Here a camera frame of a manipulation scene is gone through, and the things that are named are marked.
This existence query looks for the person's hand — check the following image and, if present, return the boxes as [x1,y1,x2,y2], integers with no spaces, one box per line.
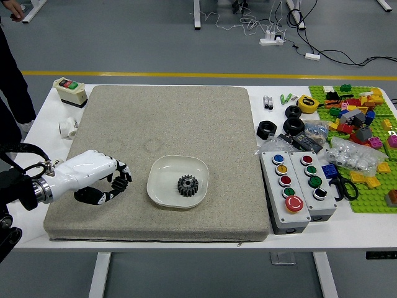
[0,0,25,20]

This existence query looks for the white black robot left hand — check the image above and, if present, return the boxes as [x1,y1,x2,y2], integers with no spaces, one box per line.
[46,150,133,206]

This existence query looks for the big dark metal gear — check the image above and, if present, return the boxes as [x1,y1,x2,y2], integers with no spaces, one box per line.
[177,174,199,198]

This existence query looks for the big black hex nut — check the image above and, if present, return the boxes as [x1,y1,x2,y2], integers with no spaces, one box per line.
[256,120,278,140]

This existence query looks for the grey five-button control box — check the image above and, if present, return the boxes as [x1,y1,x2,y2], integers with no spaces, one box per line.
[259,150,311,235]

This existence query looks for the grey four-button control box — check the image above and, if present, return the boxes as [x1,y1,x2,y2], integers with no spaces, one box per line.
[288,151,337,222]

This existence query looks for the white pipe tee fitting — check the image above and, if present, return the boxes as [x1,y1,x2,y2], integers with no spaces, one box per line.
[58,117,79,140]

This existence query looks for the person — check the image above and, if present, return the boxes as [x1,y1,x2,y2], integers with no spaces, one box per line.
[0,24,37,147]

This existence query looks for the white square plate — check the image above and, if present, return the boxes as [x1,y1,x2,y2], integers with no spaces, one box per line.
[146,155,208,209]

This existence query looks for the grey-brown cushion mat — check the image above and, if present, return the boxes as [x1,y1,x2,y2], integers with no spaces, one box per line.
[43,85,269,242]

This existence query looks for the clear plastic bag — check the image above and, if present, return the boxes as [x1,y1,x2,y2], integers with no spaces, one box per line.
[253,133,291,156]

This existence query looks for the black electronic board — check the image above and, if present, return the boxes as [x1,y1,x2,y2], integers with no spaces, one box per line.
[278,132,325,153]

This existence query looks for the white power strip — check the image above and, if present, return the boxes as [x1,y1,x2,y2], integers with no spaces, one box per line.
[259,32,286,47]

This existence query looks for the yellow tape measure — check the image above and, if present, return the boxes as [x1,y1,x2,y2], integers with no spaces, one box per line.
[297,94,320,114]

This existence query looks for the bag of blue parts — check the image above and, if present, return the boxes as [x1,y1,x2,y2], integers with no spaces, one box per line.
[303,120,329,144]

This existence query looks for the blue building brick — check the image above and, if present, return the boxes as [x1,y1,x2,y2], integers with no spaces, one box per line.
[321,163,339,178]

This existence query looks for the black scissors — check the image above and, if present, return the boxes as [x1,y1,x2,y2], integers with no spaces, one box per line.
[328,172,359,201]

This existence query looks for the bag of white beads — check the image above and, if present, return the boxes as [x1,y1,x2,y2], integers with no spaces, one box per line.
[324,137,388,178]

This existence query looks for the grey arch building brick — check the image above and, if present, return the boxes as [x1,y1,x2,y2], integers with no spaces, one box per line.
[338,110,367,128]

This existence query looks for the dark grey roof brick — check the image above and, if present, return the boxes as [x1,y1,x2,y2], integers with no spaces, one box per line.
[355,126,373,141]

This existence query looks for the green studded baseplate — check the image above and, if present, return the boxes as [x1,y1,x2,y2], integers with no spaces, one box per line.
[308,85,397,214]

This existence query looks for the brown orange building brick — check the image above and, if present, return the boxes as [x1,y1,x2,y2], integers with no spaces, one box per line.
[383,189,397,207]

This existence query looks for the black table control panel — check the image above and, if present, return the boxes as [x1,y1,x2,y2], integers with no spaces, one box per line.
[365,250,397,260]

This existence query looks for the cream red-green switch box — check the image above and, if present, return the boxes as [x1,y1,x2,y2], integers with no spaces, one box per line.
[52,77,88,109]

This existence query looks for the white floor cable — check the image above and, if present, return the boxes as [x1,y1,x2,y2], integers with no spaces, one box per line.
[198,0,288,37]

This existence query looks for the grey under-table bracket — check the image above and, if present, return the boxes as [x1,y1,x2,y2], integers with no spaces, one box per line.
[269,251,296,265]

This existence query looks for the black floor cable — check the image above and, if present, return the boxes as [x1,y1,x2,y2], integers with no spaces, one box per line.
[287,8,397,66]

